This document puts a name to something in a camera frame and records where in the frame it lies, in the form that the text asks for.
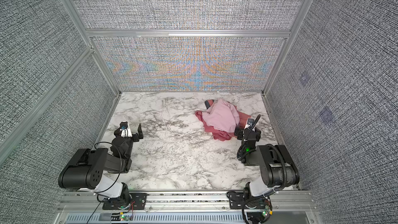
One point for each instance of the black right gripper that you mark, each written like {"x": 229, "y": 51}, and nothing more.
{"x": 247, "y": 133}

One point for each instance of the dark pink cloth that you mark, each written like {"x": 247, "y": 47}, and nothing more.
{"x": 222, "y": 135}

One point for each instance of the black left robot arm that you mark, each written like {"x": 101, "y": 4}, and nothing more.
{"x": 85, "y": 171}

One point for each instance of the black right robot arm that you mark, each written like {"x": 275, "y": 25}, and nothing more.
{"x": 277, "y": 169}

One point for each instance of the light pink cloth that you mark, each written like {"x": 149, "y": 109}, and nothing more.
{"x": 222, "y": 116}

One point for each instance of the dark maroon cloth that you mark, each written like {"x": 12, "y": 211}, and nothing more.
{"x": 209, "y": 103}

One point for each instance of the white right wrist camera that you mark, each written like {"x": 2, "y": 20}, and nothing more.
{"x": 249, "y": 124}

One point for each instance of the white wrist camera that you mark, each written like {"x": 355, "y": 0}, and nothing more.
{"x": 125, "y": 132}
{"x": 249, "y": 124}

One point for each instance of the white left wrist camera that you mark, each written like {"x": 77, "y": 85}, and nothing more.
{"x": 125, "y": 132}

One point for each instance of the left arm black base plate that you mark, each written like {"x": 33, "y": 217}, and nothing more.
{"x": 135, "y": 201}

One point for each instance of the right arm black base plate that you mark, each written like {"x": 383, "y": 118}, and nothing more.
{"x": 238, "y": 198}

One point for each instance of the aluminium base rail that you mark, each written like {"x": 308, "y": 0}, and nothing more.
{"x": 183, "y": 207}

